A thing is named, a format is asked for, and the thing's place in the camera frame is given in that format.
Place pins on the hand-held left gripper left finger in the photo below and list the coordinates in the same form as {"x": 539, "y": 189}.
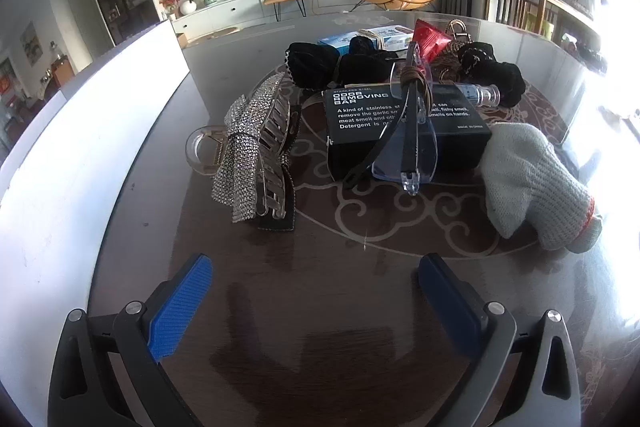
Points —
{"x": 182, "y": 307}

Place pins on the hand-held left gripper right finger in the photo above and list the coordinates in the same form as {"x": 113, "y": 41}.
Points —
{"x": 447, "y": 307}

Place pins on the rhinestone bow hair claw clip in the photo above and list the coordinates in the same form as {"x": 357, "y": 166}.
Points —
{"x": 240, "y": 147}

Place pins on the white storage box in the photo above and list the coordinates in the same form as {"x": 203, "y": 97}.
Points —
{"x": 100, "y": 147}

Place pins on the dark patterned glass desktop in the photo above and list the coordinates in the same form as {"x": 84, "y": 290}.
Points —
{"x": 320, "y": 307}

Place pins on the white knitted glove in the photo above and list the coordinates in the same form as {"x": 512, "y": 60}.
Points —
{"x": 530, "y": 177}

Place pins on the black printed cardboard box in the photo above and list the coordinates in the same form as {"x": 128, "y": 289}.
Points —
{"x": 355, "y": 127}

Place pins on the black velvet scrunchie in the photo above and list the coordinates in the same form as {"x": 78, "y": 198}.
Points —
{"x": 312, "y": 63}
{"x": 367, "y": 68}

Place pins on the wooden dining chairs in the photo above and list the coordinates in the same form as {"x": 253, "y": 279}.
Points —
{"x": 57, "y": 74}

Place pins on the brown cardboard box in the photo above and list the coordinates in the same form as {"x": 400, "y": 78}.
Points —
{"x": 181, "y": 40}

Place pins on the red snack packet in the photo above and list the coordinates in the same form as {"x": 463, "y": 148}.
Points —
{"x": 429, "y": 38}

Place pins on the round beige floor mat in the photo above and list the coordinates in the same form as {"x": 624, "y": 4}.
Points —
{"x": 217, "y": 34}

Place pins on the gold metal clasp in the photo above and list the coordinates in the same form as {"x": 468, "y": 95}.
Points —
{"x": 457, "y": 31}

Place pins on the blue and white tissue pack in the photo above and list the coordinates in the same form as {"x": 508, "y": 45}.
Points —
{"x": 390, "y": 36}

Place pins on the white television cabinet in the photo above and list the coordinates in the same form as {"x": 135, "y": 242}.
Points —
{"x": 230, "y": 9}

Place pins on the red flowers in white vase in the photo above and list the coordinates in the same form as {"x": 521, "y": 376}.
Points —
{"x": 172, "y": 2}

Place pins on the wooden railing furniture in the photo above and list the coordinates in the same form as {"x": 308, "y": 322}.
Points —
{"x": 520, "y": 2}

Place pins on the framed wall picture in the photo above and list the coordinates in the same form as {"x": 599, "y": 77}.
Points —
{"x": 31, "y": 44}

